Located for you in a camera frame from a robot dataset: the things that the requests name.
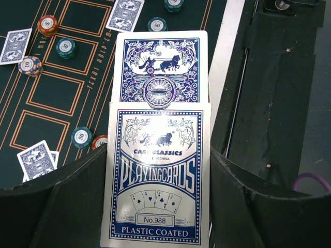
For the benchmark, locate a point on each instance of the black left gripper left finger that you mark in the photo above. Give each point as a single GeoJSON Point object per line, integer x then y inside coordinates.
{"type": "Point", "coordinates": [61, 209]}

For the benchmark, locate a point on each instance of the green fifty chips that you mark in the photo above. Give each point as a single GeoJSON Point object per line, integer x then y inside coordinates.
{"type": "Point", "coordinates": [66, 48]}

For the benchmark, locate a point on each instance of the green fifty chips seat three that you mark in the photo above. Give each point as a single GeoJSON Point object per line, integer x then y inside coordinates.
{"type": "Point", "coordinates": [173, 5]}

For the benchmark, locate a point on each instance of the blue card seat three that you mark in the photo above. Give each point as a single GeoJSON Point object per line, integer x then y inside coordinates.
{"type": "Point", "coordinates": [124, 15]}

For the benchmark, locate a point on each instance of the green chip stack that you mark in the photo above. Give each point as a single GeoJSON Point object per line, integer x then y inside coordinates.
{"type": "Point", "coordinates": [157, 24]}

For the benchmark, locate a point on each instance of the blue playing card box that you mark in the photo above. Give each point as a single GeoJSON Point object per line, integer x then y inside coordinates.
{"type": "Point", "coordinates": [157, 176]}

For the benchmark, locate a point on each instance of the green fifty chips seat four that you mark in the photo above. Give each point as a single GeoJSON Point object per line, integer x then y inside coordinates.
{"type": "Point", "coordinates": [81, 137]}

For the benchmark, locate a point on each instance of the blue card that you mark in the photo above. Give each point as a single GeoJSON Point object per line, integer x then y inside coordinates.
{"type": "Point", "coordinates": [15, 46]}

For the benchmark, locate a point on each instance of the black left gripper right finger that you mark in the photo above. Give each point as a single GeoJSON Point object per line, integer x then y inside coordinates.
{"type": "Point", "coordinates": [248, 211]}

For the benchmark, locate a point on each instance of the blue backed card deck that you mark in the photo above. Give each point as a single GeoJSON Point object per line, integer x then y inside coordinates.
{"type": "Point", "coordinates": [161, 68]}

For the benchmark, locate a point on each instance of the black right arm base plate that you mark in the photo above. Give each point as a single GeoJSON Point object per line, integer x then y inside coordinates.
{"type": "Point", "coordinates": [289, 5]}

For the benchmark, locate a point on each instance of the blue ten chips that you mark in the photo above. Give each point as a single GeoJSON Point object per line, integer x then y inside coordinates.
{"type": "Point", "coordinates": [31, 66]}

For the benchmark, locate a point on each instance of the blue card seat five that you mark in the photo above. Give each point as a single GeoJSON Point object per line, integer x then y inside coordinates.
{"type": "Point", "coordinates": [55, 156]}
{"type": "Point", "coordinates": [36, 161]}

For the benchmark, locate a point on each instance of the dark green poker mat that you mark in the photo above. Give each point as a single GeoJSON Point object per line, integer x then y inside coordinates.
{"type": "Point", "coordinates": [69, 92]}

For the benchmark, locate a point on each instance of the spread red five chips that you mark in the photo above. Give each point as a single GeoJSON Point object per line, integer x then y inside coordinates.
{"type": "Point", "coordinates": [99, 140]}

